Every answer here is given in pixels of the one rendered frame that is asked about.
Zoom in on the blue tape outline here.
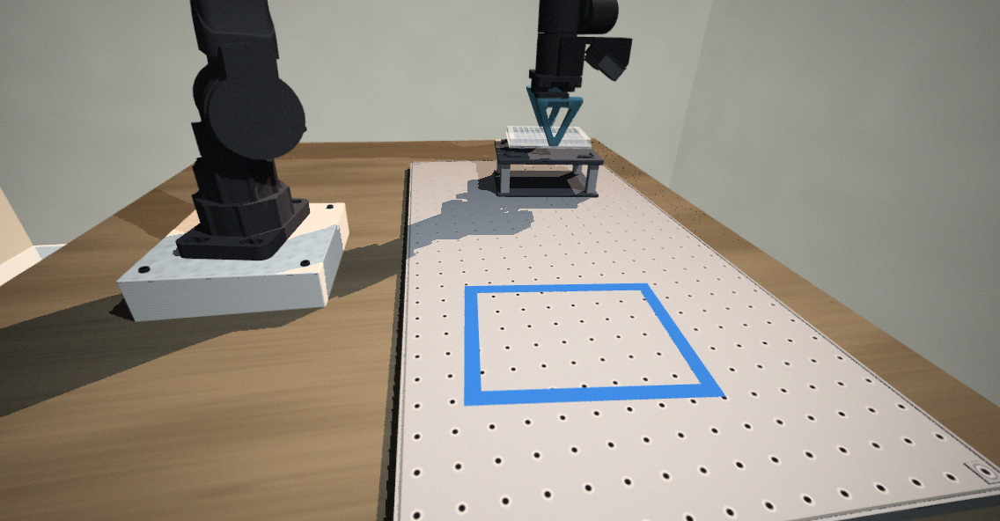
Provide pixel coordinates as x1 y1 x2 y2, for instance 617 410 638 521
464 283 726 406

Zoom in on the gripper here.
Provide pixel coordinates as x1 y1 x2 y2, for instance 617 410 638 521
526 33 584 146

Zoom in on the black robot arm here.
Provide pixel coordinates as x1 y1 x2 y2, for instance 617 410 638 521
175 0 633 261

